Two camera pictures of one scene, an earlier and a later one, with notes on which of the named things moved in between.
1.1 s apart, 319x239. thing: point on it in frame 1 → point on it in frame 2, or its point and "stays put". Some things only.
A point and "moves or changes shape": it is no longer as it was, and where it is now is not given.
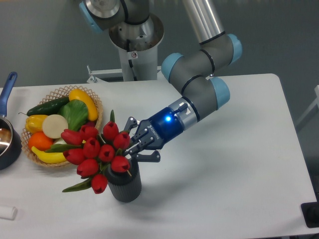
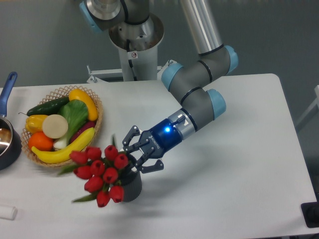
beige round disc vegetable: x=53 y=125 stays put
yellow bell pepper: x=34 y=123 stays put
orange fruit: x=39 y=140 stays put
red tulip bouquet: x=94 y=153 moves or changes shape
